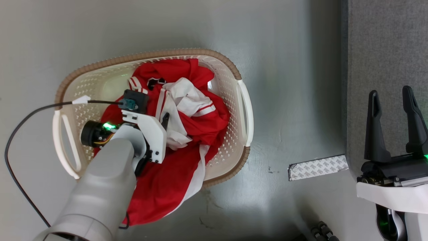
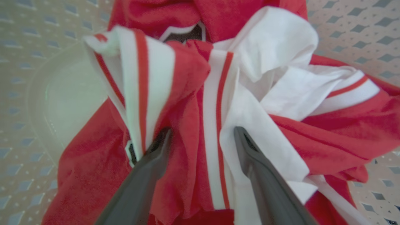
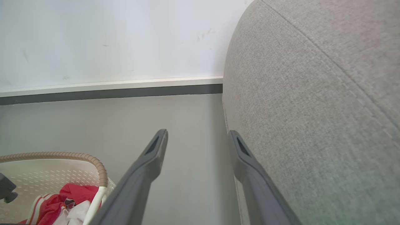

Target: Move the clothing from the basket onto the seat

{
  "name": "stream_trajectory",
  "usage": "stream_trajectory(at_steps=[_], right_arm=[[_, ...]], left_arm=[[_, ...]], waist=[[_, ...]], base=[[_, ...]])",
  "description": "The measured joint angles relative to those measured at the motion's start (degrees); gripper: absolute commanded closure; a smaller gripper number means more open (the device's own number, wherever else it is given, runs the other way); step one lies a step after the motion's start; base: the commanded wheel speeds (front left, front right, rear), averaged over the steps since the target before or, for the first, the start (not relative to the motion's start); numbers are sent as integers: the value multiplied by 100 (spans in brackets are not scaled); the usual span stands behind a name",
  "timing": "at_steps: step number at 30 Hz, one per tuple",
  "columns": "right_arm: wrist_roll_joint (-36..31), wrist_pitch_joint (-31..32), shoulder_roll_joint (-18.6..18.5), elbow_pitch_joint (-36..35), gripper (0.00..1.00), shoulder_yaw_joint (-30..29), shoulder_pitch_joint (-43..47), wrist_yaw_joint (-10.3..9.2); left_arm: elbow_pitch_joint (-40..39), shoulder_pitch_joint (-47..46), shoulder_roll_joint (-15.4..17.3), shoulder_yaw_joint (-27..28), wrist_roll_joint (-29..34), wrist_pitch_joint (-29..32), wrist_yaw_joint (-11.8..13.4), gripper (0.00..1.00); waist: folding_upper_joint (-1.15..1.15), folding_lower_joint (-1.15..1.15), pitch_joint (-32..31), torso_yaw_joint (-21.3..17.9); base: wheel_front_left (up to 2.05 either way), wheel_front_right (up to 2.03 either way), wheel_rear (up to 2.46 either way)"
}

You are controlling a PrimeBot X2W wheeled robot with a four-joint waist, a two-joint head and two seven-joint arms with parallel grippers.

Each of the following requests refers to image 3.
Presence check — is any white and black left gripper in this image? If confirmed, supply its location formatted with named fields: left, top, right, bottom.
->
left=0, top=173, right=18, bottom=204

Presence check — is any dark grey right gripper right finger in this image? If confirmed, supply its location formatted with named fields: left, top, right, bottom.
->
left=228, top=130, right=303, bottom=225

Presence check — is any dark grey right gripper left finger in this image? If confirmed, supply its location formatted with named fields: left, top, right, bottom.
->
left=89, top=129, right=169, bottom=225

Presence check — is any red garment with white stripes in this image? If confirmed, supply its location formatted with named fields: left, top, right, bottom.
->
left=19, top=183, right=103, bottom=225

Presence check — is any cream perforated basket brown rim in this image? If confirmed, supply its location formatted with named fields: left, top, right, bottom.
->
left=0, top=152, right=117, bottom=225

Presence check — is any grey fabric sofa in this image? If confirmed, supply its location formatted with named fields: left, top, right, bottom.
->
left=222, top=0, right=400, bottom=225

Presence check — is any white and dark skirting board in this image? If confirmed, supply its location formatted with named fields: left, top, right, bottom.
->
left=0, top=76, right=224, bottom=106

